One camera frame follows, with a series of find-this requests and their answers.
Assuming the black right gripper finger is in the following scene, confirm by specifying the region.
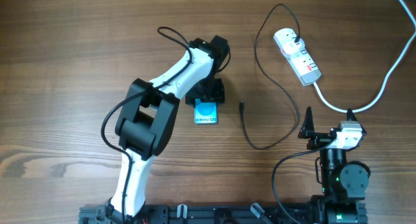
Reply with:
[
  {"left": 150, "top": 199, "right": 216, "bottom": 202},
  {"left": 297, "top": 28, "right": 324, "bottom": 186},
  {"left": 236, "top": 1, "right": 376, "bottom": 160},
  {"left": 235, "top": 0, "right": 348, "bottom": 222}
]
[
  {"left": 346, "top": 108, "right": 367, "bottom": 135},
  {"left": 298, "top": 106, "right": 315, "bottom": 139}
]

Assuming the blue Galaxy S25 smartphone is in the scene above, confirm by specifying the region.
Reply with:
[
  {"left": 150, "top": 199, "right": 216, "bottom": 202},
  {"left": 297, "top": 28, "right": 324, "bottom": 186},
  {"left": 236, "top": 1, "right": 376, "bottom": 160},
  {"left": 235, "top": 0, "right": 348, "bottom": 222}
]
[{"left": 194, "top": 99, "right": 218, "bottom": 125}]

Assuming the black USB charging cable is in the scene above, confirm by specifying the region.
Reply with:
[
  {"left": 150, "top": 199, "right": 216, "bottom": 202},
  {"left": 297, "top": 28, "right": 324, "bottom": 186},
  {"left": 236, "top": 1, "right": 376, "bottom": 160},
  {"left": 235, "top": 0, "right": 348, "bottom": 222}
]
[{"left": 239, "top": 3, "right": 302, "bottom": 151}]

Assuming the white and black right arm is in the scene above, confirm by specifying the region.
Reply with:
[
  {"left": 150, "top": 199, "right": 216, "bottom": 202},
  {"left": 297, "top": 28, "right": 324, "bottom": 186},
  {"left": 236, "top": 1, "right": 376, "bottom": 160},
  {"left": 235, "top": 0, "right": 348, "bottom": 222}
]
[{"left": 298, "top": 106, "right": 371, "bottom": 224}]

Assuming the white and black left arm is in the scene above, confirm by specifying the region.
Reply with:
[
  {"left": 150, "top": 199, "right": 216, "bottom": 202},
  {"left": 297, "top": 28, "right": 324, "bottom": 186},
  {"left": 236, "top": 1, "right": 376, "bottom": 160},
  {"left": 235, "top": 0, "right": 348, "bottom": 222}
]
[{"left": 105, "top": 36, "right": 230, "bottom": 223}]

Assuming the white USB charger plug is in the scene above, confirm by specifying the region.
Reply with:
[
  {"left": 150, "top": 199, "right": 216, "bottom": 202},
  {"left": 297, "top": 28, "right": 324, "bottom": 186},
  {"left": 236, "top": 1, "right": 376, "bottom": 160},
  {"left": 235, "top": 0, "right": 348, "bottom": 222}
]
[{"left": 281, "top": 39, "right": 306, "bottom": 58}]

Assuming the white power strip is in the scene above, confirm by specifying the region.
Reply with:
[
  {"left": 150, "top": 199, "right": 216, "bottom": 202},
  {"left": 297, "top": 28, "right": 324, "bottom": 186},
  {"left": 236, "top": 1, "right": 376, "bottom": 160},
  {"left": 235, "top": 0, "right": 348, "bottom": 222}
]
[{"left": 274, "top": 28, "right": 322, "bottom": 86}]

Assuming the white power strip cord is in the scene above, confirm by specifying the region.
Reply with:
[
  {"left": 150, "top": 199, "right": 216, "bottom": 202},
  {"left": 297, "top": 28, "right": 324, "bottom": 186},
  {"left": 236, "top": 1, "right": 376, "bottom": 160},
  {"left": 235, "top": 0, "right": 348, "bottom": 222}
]
[{"left": 313, "top": 0, "right": 416, "bottom": 114}]

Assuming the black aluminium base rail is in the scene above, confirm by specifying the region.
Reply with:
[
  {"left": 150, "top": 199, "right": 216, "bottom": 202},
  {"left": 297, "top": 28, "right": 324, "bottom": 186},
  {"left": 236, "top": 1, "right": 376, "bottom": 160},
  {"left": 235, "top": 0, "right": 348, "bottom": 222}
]
[{"left": 78, "top": 203, "right": 368, "bottom": 224}]

